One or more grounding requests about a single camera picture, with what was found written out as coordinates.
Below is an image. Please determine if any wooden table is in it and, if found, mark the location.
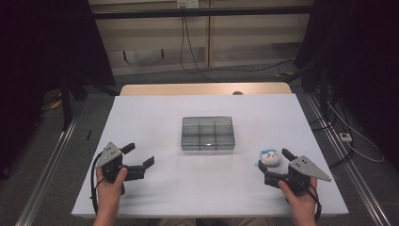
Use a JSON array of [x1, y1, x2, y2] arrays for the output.
[[120, 82, 293, 97]]

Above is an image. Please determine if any white table board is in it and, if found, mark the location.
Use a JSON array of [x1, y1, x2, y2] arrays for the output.
[[71, 93, 350, 219]]

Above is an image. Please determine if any person's leg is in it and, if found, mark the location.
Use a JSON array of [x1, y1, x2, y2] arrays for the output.
[[156, 218, 199, 226], [230, 217, 277, 226]]

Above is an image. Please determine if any white floor cable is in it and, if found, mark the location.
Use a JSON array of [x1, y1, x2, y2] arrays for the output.
[[326, 100, 385, 164]]

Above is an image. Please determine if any black floor cable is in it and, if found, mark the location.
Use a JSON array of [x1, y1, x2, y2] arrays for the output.
[[309, 93, 356, 169]]

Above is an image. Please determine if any clear plastic compartment box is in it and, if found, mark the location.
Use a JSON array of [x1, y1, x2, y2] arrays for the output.
[[181, 116, 236, 153]]

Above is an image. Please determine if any black curtain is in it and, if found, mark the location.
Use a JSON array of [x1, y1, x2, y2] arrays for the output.
[[0, 0, 116, 180], [295, 0, 399, 161]]

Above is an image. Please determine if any person's right leg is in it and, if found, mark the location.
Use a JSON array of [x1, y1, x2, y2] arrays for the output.
[[230, 217, 277, 226]]

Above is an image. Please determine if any black metal stand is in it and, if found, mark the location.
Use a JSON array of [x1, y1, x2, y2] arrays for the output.
[[283, 56, 333, 121], [59, 72, 120, 131]]

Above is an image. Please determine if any left hand-held gripper black cable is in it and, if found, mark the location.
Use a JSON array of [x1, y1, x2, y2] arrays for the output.
[[89, 151, 106, 216]]

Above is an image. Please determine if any white wall outlet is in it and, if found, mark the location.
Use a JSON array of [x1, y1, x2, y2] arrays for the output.
[[176, 0, 200, 9]]

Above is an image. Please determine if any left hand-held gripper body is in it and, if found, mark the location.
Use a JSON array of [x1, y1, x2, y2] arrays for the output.
[[94, 141, 127, 184]]

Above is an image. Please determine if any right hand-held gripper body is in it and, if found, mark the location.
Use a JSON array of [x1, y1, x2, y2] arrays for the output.
[[286, 155, 332, 196]]

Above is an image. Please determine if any person's right hand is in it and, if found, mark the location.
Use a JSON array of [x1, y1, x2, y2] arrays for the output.
[[278, 177, 319, 218]]

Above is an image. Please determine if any black power cable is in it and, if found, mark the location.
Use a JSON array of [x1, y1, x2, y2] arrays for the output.
[[183, 15, 219, 83], [179, 7, 295, 75]]

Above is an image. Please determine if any hand-held gripper black cable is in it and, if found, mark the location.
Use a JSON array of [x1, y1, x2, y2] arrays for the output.
[[89, 151, 106, 216], [300, 180, 323, 223]]

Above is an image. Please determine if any black horizontal bar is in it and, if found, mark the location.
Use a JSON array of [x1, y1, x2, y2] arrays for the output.
[[90, 5, 314, 21]]

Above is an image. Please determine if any person's left leg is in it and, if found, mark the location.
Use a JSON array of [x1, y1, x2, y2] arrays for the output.
[[156, 218, 199, 226]]

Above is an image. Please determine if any person's left hand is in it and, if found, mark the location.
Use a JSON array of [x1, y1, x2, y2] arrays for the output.
[[96, 168, 129, 205]]

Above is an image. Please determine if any right hand-held gripper black cable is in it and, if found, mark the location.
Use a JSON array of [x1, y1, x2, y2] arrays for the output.
[[300, 180, 323, 223]]

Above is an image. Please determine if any white and blue plush toy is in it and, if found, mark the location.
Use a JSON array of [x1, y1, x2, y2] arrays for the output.
[[254, 149, 282, 168]]

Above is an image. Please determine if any metal floor rail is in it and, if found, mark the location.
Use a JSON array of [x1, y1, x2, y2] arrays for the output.
[[305, 93, 393, 226], [13, 116, 79, 226]]

